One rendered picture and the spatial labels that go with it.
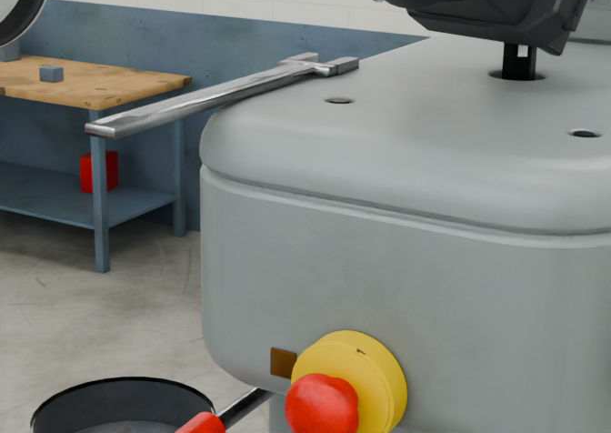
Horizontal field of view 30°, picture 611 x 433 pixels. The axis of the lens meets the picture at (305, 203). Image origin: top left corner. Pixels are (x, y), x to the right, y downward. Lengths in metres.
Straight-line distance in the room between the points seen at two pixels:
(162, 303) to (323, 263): 4.78
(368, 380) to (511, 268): 0.09
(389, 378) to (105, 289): 4.99
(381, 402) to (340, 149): 0.13
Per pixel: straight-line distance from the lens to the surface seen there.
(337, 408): 0.56
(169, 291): 5.50
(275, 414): 0.77
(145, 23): 6.26
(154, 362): 4.78
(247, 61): 5.91
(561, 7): 0.68
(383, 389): 0.58
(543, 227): 0.55
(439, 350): 0.58
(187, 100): 0.63
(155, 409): 3.24
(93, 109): 5.51
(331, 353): 0.59
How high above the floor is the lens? 2.03
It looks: 17 degrees down
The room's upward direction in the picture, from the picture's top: 1 degrees clockwise
